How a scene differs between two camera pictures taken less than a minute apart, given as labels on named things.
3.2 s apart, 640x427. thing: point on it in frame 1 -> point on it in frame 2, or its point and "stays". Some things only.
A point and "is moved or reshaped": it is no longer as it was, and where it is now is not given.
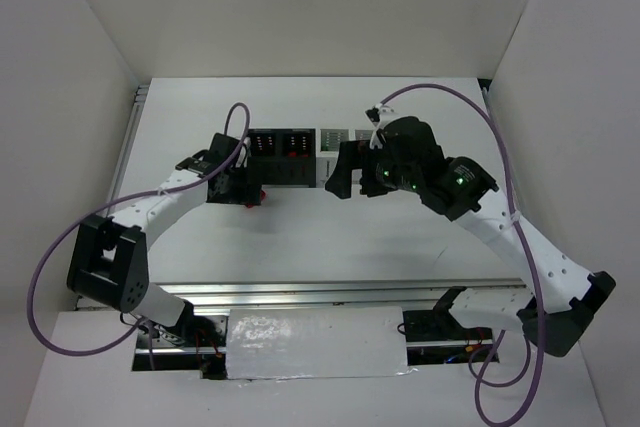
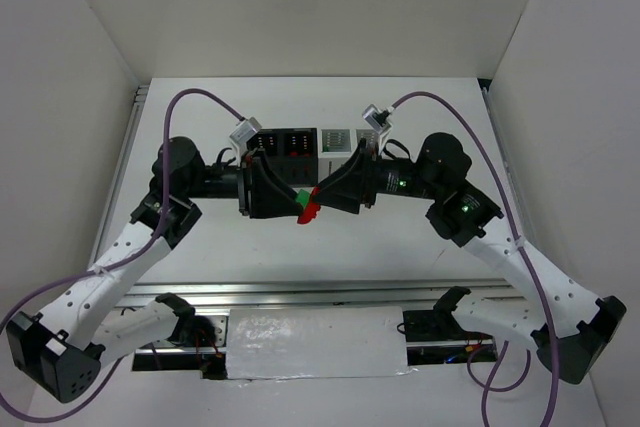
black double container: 283,158 stays
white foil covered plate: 270,343 stays
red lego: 262,199 is moved or reshaped
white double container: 328,140 stays
